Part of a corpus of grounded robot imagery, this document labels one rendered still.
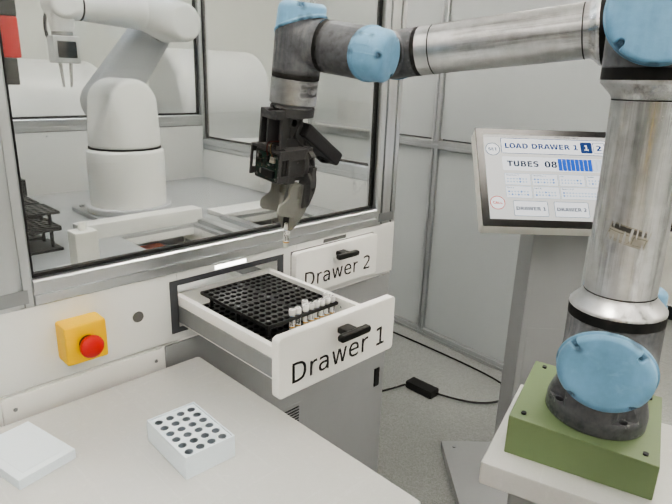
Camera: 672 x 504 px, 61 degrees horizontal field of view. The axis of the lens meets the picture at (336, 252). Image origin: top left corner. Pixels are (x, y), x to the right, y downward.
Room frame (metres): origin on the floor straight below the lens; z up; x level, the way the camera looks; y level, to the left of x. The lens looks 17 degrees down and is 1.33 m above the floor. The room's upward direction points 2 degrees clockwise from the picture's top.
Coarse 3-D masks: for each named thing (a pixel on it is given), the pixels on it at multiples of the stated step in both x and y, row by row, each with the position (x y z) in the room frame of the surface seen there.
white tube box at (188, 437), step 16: (160, 416) 0.79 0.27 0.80; (176, 416) 0.79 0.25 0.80; (192, 416) 0.80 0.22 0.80; (208, 416) 0.80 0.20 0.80; (160, 432) 0.75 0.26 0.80; (176, 432) 0.75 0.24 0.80; (192, 432) 0.75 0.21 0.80; (208, 432) 0.75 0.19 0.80; (224, 432) 0.76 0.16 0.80; (160, 448) 0.75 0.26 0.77; (176, 448) 0.71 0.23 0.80; (192, 448) 0.71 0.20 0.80; (208, 448) 0.71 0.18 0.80; (224, 448) 0.73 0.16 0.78; (176, 464) 0.71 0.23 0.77; (192, 464) 0.70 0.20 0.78; (208, 464) 0.71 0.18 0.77
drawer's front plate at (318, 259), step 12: (348, 240) 1.39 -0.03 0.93; (360, 240) 1.42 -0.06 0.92; (372, 240) 1.45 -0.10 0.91; (300, 252) 1.28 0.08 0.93; (312, 252) 1.30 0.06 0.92; (324, 252) 1.33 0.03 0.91; (360, 252) 1.42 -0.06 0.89; (372, 252) 1.45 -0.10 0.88; (300, 264) 1.27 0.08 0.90; (312, 264) 1.30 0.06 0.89; (324, 264) 1.33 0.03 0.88; (336, 264) 1.36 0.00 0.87; (360, 264) 1.42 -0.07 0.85; (372, 264) 1.46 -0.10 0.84; (300, 276) 1.27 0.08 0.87; (312, 276) 1.30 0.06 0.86; (336, 276) 1.36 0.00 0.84; (348, 276) 1.39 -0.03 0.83; (360, 276) 1.42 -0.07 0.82; (324, 288) 1.33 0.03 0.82
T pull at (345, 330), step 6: (348, 324) 0.92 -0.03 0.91; (366, 324) 0.92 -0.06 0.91; (342, 330) 0.90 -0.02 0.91; (348, 330) 0.89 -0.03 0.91; (354, 330) 0.89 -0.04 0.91; (360, 330) 0.90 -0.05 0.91; (366, 330) 0.91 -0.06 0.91; (342, 336) 0.87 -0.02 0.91; (348, 336) 0.87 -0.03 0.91; (354, 336) 0.89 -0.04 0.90; (342, 342) 0.87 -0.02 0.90
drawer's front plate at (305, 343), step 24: (360, 312) 0.95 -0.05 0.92; (384, 312) 1.00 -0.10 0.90; (288, 336) 0.83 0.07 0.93; (312, 336) 0.86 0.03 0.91; (336, 336) 0.91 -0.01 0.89; (360, 336) 0.95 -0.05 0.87; (384, 336) 1.00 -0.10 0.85; (288, 360) 0.83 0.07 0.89; (312, 360) 0.87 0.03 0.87; (360, 360) 0.95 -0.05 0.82; (288, 384) 0.83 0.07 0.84; (312, 384) 0.87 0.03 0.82
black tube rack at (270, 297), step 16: (224, 288) 1.10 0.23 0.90; (240, 288) 1.10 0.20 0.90; (256, 288) 1.11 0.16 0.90; (272, 288) 1.11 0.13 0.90; (288, 288) 1.12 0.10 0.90; (304, 288) 1.12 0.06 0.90; (208, 304) 1.08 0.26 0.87; (224, 304) 1.02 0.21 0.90; (240, 304) 1.02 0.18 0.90; (256, 304) 1.02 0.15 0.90; (272, 304) 1.02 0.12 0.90; (288, 304) 1.03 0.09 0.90; (240, 320) 1.01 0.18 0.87; (256, 320) 0.95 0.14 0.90; (272, 336) 0.95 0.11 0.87
